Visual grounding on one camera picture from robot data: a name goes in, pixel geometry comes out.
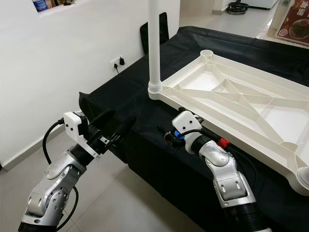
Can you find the red food poster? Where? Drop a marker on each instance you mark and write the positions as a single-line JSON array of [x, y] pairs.
[[297, 21]]

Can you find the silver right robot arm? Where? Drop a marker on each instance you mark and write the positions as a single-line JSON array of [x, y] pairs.
[[227, 179]]

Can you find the white wall socket black plug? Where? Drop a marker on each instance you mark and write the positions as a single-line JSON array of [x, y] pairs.
[[118, 62]]

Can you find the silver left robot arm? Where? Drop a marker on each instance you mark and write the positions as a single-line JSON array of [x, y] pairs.
[[48, 193]]

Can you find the clear bottle blue label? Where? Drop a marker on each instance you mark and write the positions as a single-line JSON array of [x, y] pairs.
[[39, 5]]

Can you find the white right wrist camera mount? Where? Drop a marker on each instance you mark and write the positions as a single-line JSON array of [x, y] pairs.
[[186, 123]]

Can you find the white plastic table leg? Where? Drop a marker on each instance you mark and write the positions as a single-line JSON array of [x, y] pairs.
[[154, 43]]

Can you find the black tablecloth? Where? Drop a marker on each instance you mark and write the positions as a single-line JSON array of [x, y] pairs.
[[149, 164]]

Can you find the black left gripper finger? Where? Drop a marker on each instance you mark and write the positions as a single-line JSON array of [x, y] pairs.
[[123, 129], [102, 118]]

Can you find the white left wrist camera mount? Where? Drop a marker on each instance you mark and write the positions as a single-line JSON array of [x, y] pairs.
[[73, 123]]

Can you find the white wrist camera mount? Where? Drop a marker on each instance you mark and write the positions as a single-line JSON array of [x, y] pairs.
[[186, 123], [73, 123]]

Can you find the clear bin orange lid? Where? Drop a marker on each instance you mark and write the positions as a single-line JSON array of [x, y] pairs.
[[272, 24]]

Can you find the white appliance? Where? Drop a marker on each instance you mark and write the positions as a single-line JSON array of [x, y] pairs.
[[263, 2]]

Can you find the white upright panel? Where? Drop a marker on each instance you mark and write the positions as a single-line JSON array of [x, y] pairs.
[[218, 5]]

